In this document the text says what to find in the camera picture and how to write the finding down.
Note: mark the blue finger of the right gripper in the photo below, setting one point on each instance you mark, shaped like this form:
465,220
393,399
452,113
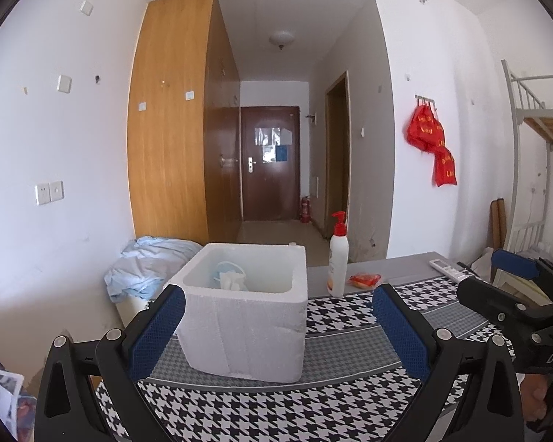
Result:
502,309
538,270

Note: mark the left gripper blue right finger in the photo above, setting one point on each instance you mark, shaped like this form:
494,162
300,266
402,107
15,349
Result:
490,406

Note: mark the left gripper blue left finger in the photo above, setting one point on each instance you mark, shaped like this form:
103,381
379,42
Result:
67,408

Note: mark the white masks stack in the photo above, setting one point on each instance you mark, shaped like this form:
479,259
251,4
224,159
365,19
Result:
233,282

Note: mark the person's right hand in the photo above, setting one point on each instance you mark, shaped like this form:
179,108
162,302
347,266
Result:
533,393

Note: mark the white remote control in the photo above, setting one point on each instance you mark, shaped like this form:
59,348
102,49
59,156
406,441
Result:
447,270

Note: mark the brown wooden boards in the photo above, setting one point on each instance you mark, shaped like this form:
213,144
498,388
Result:
498,223

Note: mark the papers on floor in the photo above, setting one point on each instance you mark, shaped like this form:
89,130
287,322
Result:
17,406

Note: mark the red snack packet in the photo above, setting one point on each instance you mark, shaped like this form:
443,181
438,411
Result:
365,281

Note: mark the white metal bunk bed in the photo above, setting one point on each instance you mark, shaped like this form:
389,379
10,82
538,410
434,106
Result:
530,214

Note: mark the white red pump bottle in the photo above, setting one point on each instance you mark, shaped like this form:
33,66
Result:
339,247

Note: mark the light blue crumpled bedsheet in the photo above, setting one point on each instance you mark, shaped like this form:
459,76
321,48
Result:
145,265

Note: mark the red hanging bags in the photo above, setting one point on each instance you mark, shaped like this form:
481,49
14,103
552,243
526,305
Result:
426,133

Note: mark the white foam box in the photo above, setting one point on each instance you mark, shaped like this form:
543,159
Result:
258,334

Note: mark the red fire extinguisher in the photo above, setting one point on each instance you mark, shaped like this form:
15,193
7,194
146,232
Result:
305,216

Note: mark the light wooden wardrobe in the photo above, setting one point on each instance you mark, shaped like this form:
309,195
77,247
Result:
183,125

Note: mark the dark brown entrance door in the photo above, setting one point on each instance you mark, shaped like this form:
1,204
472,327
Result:
271,163

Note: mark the ceiling lamp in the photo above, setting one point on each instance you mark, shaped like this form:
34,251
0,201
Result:
281,39

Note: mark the white wall socket pair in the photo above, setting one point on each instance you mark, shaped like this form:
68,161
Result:
49,192

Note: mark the side wooden door frame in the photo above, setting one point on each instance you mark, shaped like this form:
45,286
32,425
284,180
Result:
338,150

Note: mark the white wall switch plate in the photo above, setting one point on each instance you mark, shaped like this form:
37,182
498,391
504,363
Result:
64,84

